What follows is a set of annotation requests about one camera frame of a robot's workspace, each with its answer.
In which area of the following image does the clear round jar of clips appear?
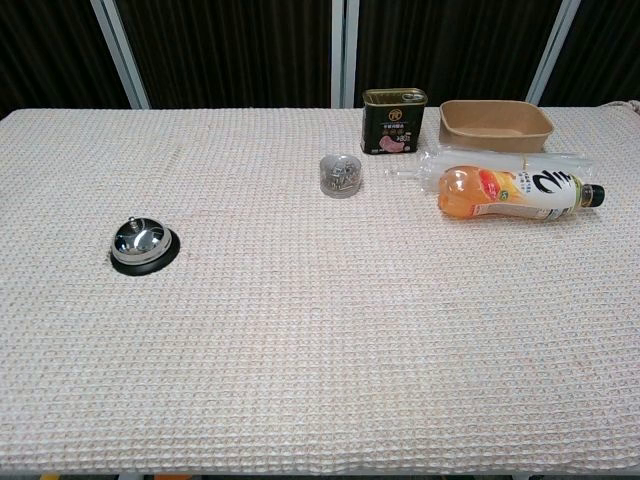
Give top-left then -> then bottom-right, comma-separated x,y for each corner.
319,153 -> 363,200

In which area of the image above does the beige waffle-weave tablecloth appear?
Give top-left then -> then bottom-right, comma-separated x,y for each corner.
0,102 -> 640,477

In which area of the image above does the dark luncheon meat can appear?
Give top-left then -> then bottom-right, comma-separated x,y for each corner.
360,88 -> 429,156

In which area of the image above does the orange juice bottle black cap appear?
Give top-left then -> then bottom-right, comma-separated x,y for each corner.
437,166 -> 607,222

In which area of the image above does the brown paper food tray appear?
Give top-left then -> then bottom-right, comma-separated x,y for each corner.
438,99 -> 555,154

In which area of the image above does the black pleated curtain panel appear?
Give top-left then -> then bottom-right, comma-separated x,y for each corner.
538,0 -> 640,109
114,0 -> 335,109
355,0 -> 564,108
0,0 -> 132,119

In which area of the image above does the aluminium frame post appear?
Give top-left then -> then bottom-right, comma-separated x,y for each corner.
525,0 -> 582,107
89,0 -> 152,110
330,0 -> 361,109

